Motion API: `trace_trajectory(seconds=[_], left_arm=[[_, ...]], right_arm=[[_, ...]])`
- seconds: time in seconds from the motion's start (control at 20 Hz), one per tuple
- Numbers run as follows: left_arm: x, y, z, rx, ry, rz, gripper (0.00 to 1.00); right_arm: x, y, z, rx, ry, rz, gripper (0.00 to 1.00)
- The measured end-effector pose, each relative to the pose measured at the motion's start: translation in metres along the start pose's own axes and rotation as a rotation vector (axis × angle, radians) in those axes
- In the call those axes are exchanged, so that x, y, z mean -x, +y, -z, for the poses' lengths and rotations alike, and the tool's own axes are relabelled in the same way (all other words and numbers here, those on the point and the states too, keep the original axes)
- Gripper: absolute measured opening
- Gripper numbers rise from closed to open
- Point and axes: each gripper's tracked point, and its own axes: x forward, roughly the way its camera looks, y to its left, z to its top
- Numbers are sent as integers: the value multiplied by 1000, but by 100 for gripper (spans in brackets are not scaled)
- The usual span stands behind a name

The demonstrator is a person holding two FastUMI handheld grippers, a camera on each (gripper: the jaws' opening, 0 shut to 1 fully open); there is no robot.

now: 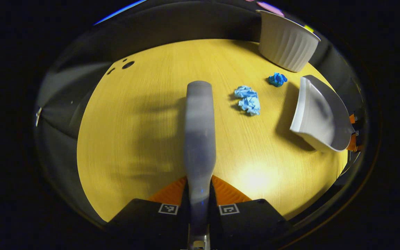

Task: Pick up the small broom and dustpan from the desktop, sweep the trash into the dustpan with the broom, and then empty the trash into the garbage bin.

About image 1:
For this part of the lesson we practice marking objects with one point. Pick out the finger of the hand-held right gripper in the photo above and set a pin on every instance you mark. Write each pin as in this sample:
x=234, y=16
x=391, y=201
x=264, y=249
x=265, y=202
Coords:
x=352, y=118
x=354, y=142

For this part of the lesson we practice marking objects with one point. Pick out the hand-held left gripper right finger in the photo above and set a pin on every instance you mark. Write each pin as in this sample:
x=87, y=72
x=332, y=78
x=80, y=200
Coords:
x=248, y=222

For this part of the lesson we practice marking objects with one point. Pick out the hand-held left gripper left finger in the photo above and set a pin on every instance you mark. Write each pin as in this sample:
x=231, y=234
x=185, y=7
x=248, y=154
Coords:
x=144, y=218

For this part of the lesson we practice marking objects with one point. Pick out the grey dustpan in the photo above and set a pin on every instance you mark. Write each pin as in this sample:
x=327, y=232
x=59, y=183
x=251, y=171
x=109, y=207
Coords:
x=321, y=114

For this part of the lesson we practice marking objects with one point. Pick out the dark blue paper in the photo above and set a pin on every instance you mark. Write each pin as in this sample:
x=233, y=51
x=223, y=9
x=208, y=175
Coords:
x=277, y=79

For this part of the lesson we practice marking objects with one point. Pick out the small grey broom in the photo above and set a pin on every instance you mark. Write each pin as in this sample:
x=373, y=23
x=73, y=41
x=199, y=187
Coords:
x=200, y=139

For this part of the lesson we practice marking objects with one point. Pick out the white ribbed garbage bin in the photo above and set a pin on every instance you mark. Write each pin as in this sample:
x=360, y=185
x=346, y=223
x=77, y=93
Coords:
x=283, y=45

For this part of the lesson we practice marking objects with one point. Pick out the light blue paper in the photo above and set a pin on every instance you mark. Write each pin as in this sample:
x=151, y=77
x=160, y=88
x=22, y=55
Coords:
x=245, y=92
x=250, y=105

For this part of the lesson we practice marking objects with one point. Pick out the small white clip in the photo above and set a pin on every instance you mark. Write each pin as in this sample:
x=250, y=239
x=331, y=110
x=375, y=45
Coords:
x=38, y=116

